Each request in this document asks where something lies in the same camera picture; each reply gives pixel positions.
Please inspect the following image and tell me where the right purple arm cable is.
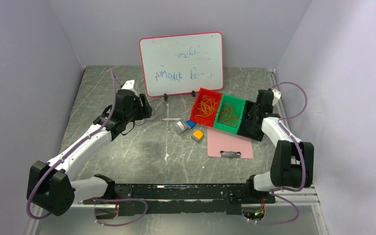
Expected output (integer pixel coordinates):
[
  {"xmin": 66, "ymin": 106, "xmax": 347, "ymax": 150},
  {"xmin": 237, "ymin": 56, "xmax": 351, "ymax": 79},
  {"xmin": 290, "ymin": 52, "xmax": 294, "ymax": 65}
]
[{"xmin": 246, "ymin": 81, "xmax": 308, "ymax": 225}]

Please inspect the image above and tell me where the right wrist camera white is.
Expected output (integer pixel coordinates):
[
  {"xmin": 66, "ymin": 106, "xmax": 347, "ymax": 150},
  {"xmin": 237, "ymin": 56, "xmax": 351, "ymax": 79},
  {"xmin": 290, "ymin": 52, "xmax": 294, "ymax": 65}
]
[{"xmin": 271, "ymin": 89, "xmax": 282, "ymax": 106}]

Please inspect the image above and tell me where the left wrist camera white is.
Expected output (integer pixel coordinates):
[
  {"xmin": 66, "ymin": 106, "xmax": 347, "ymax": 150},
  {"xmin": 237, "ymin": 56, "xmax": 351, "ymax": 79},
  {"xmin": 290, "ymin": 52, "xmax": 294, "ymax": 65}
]
[{"xmin": 120, "ymin": 80, "xmax": 137, "ymax": 95}]

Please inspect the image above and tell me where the green plastic bin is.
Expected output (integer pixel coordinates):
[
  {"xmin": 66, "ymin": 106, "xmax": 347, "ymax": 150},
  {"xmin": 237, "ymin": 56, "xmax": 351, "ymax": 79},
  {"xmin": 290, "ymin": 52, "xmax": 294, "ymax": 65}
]
[{"xmin": 213, "ymin": 94, "xmax": 246, "ymax": 134}]

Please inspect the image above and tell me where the yellow eraser block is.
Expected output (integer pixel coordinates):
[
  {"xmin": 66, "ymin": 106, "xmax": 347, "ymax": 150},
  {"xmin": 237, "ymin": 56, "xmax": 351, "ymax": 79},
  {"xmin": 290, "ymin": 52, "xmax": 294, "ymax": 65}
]
[{"xmin": 190, "ymin": 130, "xmax": 204, "ymax": 143}]

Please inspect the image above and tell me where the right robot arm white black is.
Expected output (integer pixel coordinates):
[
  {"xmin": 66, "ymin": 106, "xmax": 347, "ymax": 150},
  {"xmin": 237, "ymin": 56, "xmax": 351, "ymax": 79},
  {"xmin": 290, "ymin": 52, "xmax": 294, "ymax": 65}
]
[{"xmin": 244, "ymin": 89, "xmax": 314, "ymax": 203}]

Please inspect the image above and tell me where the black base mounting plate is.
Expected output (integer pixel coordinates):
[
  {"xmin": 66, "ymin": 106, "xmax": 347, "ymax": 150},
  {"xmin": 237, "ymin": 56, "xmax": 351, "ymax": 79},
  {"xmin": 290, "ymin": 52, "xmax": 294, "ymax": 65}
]
[{"xmin": 84, "ymin": 182, "xmax": 276, "ymax": 216}]

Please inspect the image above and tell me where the whiteboard with pink frame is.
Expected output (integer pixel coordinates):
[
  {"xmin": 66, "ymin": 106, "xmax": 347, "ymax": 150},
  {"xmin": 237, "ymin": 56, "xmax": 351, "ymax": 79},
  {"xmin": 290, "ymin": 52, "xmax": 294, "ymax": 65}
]
[{"xmin": 139, "ymin": 31, "xmax": 224, "ymax": 97}]

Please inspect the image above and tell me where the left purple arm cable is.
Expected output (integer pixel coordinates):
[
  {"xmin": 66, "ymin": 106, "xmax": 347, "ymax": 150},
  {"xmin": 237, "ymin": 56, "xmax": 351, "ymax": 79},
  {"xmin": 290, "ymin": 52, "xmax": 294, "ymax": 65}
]
[{"xmin": 25, "ymin": 69, "xmax": 149, "ymax": 227}]

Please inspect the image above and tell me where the blue eraser block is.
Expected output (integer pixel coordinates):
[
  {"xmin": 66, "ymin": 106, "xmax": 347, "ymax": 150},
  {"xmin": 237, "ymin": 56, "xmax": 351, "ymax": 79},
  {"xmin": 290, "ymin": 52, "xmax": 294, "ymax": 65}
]
[{"xmin": 186, "ymin": 120, "xmax": 196, "ymax": 129}]

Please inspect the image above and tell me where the yellow cable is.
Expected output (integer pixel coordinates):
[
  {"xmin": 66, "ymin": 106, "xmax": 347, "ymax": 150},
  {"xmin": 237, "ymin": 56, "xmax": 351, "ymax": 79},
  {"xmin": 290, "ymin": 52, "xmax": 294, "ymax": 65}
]
[
  {"xmin": 196, "ymin": 94, "xmax": 219, "ymax": 118},
  {"xmin": 194, "ymin": 94, "xmax": 219, "ymax": 119}
]

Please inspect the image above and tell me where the white marker pen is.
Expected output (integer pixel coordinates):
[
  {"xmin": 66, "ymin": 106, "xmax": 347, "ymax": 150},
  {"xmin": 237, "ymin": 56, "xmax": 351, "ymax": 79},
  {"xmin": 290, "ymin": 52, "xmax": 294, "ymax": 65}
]
[{"xmin": 161, "ymin": 118, "xmax": 184, "ymax": 122}]

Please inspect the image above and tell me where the orange cable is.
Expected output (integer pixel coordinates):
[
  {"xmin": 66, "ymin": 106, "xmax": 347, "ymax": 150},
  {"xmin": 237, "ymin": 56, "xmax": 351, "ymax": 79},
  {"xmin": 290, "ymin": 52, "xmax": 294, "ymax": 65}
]
[{"xmin": 219, "ymin": 102, "xmax": 240, "ymax": 128}]

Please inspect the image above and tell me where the red plastic bin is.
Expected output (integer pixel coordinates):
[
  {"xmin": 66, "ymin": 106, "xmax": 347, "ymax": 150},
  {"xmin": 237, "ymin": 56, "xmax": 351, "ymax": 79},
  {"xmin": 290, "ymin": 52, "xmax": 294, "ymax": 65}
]
[{"xmin": 190, "ymin": 88, "xmax": 223, "ymax": 127}]

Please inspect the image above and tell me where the clear tape roll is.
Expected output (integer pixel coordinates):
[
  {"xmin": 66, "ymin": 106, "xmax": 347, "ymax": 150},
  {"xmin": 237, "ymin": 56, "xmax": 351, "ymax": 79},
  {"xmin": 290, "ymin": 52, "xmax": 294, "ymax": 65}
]
[{"xmin": 173, "ymin": 119, "xmax": 189, "ymax": 135}]

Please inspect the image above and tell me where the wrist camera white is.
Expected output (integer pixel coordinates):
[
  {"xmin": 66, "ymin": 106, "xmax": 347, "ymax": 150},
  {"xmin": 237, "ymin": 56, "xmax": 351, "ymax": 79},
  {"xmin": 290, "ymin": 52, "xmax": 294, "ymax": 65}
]
[
  {"xmin": 120, "ymin": 80, "xmax": 137, "ymax": 95},
  {"xmin": 271, "ymin": 89, "xmax": 282, "ymax": 106}
]

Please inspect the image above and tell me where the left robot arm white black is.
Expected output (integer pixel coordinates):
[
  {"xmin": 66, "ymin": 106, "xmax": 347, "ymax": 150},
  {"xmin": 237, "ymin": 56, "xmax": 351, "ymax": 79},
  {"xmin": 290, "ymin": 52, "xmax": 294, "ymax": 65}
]
[{"xmin": 26, "ymin": 89, "xmax": 152, "ymax": 219}]

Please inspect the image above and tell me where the black plastic bin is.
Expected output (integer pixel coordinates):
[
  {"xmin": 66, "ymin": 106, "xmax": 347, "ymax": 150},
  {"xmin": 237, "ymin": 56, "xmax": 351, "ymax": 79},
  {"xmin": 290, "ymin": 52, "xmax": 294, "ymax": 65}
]
[{"xmin": 237, "ymin": 100, "xmax": 264, "ymax": 141}]

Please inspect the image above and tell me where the aluminium rail frame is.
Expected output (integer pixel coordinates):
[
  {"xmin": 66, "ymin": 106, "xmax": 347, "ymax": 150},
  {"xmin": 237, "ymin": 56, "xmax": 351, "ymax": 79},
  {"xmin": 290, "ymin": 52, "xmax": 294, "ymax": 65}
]
[{"xmin": 28, "ymin": 178, "xmax": 328, "ymax": 235}]

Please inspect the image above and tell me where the pink clipboard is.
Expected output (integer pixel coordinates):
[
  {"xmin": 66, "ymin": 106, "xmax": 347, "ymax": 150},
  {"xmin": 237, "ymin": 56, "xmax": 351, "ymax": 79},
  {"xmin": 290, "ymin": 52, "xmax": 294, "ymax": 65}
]
[{"xmin": 207, "ymin": 127, "xmax": 253, "ymax": 159}]

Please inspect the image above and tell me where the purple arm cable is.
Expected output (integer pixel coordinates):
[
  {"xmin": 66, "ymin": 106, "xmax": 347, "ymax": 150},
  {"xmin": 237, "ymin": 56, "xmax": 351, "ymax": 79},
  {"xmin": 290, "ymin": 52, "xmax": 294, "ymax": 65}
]
[
  {"xmin": 246, "ymin": 81, "xmax": 308, "ymax": 225},
  {"xmin": 25, "ymin": 69, "xmax": 149, "ymax": 227}
]

